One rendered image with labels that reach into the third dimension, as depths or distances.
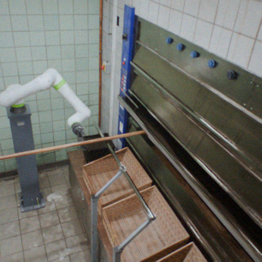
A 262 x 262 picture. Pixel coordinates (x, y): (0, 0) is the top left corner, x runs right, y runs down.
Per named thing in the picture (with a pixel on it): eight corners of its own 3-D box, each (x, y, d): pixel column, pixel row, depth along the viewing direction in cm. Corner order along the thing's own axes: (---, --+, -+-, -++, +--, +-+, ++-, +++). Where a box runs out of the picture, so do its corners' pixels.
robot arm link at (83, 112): (56, 89, 259) (56, 91, 249) (66, 81, 259) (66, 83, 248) (83, 119, 271) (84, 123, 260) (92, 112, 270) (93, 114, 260)
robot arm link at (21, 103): (5, 107, 264) (2, 88, 254) (14, 100, 277) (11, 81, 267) (19, 109, 263) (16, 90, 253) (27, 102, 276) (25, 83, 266)
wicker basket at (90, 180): (126, 167, 310) (127, 146, 296) (150, 204, 267) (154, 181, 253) (82, 177, 292) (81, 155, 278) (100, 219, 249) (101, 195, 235)
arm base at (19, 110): (8, 102, 286) (7, 96, 283) (24, 100, 291) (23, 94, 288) (10, 114, 266) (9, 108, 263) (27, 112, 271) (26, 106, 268)
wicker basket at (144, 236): (152, 206, 265) (155, 183, 250) (184, 260, 221) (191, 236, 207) (101, 220, 248) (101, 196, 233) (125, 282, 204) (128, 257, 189)
